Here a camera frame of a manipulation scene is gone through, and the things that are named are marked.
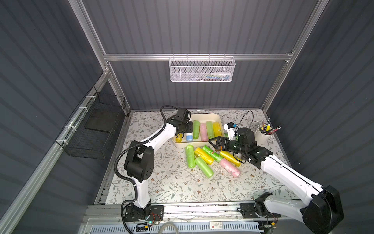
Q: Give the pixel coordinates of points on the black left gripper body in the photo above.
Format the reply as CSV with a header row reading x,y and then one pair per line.
x,y
181,130

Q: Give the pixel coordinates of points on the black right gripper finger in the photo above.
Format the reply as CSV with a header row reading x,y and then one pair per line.
x,y
218,139
219,146

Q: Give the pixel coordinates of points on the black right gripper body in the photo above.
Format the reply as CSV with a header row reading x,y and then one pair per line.
x,y
221,143

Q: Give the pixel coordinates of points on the yellow trash bag roll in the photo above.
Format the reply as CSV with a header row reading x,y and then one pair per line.
x,y
199,152
178,139
230,157
217,130

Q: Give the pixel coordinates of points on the light green trash bag roll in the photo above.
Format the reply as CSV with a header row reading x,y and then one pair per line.
x,y
196,129
190,156
210,130
208,172

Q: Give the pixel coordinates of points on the white blue trash bag roll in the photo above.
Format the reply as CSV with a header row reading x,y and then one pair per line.
x,y
189,137

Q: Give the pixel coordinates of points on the pink trash bag roll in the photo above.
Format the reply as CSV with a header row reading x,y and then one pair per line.
x,y
229,167
203,132

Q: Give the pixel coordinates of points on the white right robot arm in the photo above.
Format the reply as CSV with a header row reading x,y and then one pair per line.
x,y
318,207

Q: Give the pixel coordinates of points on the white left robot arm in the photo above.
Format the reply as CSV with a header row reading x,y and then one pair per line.
x,y
135,164

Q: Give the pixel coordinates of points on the green labelled trash bag roll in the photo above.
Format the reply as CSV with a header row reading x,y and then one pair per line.
x,y
211,153

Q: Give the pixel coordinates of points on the cream storage box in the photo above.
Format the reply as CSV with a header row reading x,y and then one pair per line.
x,y
203,118

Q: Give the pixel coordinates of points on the white pen cup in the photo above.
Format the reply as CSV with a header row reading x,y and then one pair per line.
x,y
265,131

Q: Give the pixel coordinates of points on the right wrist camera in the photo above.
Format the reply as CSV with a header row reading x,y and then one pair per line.
x,y
230,129

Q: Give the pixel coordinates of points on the white wire wall basket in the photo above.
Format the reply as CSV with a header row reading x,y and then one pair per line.
x,y
201,69

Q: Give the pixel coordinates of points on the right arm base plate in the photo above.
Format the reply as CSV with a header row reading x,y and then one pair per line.
x,y
256,208

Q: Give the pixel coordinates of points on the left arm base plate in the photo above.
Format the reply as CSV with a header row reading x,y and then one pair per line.
x,y
149,213

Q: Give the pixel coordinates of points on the black wire side basket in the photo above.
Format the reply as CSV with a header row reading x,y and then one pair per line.
x,y
96,127

